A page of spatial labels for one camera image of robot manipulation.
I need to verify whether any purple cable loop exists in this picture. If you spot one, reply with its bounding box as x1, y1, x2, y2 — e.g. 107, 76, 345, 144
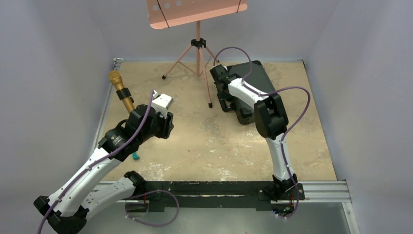
125, 189, 180, 227

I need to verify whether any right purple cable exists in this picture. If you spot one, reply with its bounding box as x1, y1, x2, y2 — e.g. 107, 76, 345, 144
213, 46, 311, 220

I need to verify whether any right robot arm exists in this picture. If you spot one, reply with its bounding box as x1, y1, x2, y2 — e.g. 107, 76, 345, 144
210, 65, 297, 198

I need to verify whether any gold microphone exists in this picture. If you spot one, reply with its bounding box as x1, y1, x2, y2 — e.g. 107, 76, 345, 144
108, 70, 134, 113

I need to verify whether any teal curved plastic piece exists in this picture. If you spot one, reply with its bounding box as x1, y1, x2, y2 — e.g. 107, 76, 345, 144
132, 152, 140, 160

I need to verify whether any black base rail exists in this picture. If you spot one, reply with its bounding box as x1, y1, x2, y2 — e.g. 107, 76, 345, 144
125, 181, 305, 215

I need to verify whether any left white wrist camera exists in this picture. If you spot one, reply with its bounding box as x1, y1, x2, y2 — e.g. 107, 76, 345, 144
151, 90, 174, 119

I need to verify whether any black poker case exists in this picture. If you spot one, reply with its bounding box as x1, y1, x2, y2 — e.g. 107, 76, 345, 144
210, 60, 275, 125

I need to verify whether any pink music stand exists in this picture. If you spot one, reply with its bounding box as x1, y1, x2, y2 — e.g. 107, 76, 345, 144
146, 0, 247, 108

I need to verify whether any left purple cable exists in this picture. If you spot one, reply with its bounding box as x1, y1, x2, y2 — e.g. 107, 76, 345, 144
37, 90, 155, 234

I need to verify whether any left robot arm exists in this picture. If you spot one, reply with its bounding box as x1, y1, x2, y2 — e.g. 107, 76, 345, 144
34, 104, 174, 234

